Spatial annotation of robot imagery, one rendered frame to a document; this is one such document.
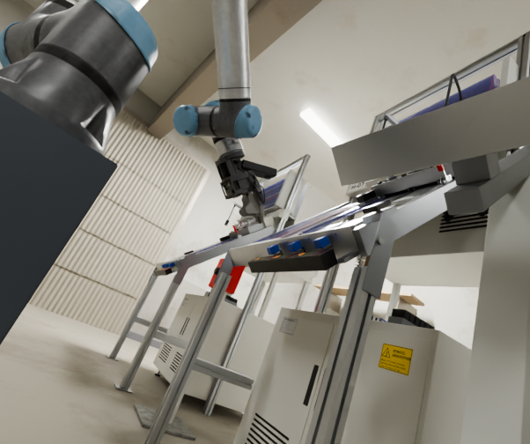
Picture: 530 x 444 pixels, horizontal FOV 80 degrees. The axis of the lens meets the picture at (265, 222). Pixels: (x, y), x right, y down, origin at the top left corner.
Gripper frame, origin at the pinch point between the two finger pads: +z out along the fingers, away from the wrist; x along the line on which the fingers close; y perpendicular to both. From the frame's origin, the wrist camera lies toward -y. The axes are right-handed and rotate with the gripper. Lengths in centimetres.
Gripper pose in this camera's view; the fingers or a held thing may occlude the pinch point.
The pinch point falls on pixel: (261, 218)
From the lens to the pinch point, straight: 93.0
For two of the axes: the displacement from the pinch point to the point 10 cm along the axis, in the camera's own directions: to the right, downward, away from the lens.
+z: 3.5, 9.4, 0.3
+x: 4.9, -1.5, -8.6
